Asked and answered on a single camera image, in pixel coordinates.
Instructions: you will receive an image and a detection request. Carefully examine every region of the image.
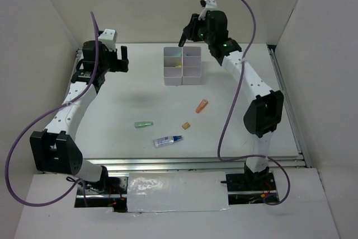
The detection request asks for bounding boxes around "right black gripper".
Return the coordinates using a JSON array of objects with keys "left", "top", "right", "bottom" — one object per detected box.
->
[{"left": 183, "top": 13, "right": 214, "bottom": 44}]

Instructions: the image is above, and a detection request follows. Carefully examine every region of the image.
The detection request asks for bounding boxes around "clear blue spray bottle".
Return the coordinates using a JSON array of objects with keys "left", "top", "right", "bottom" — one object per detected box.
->
[{"left": 153, "top": 135, "right": 183, "bottom": 148}]

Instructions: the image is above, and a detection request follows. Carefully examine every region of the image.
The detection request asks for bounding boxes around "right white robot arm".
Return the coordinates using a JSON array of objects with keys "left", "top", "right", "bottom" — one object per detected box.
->
[{"left": 178, "top": 10, "right": 284, "bottom": 190}]

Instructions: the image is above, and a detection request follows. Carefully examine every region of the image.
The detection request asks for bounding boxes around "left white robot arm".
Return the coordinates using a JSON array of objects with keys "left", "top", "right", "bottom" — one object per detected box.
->
[{"left": 30, "top": 40, "right": 129, "bottom": 194}]

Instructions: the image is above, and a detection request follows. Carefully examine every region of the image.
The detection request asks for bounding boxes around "right white compartment container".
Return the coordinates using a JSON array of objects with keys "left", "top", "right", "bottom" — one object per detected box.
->
[{"left": 182, "top": 46, "right": 202, "bottom": 85}]

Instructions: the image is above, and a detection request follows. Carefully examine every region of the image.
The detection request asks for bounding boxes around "white compartment container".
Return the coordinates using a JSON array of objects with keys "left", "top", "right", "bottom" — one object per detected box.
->
[
  {"left": 163, "top": 47, "right": 183, "bottom": 86},
  {"left": 182, "top": 46, "right": 202, "bottom": 85}
]

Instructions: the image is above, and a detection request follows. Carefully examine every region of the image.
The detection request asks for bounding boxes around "left white compartment container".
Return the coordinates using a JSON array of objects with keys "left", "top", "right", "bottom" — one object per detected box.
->
[{"left": 163, "top": 47, "right": 183, "bottom": 86}]

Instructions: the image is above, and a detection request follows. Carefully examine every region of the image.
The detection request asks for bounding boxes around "green translucent highlighter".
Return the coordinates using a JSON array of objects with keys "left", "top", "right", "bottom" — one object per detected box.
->
[{"left": 134, "top": 121, "right": 153, "bottom": 128}]

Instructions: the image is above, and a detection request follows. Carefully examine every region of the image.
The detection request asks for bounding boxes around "small tan eraser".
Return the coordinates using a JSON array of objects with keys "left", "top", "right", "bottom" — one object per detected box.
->
[{"left": 182, "top": 122, "right": 190, "bottom": 130}]

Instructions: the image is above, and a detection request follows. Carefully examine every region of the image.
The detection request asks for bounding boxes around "white front cover board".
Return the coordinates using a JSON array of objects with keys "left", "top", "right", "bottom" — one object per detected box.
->
[{"left": 127, "top": 171, "right": 229, "bottom": 213}]

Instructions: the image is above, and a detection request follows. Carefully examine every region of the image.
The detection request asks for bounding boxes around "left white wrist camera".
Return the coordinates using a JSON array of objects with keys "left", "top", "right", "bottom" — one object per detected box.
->
[{"left": 98, "top": 29, "right": 117, "bottom": 51}]

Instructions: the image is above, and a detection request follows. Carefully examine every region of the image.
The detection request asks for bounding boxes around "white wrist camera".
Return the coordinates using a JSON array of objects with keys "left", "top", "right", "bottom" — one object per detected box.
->
[
  {"left": 198, "top": 0, "right": 218, "bottom": 21},
  {"left": 98, "top": 29, "right": 117, "bottom": 51}
]

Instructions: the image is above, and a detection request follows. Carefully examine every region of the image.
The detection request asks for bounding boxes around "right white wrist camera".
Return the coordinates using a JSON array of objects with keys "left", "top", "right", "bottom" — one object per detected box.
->
[{"left": 198, "top": 0, "right": 218, "bottom": 21}]

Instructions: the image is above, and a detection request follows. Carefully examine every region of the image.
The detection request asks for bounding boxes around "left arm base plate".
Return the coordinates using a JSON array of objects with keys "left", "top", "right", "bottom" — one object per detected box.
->
[{"left": 74, "top": 176, "right": 129, "bottom": 213}]

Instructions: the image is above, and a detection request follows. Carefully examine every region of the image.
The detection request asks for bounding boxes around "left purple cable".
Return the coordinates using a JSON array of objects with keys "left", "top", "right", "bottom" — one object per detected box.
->
[{"left": 4, "top": 11, "right": 101, "bottom": 208}]

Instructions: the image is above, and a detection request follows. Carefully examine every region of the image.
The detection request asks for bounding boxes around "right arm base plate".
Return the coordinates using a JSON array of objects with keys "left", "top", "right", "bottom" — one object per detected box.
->
[{"left": 220, "top": 172, "right": 279, "bottom": 205}]

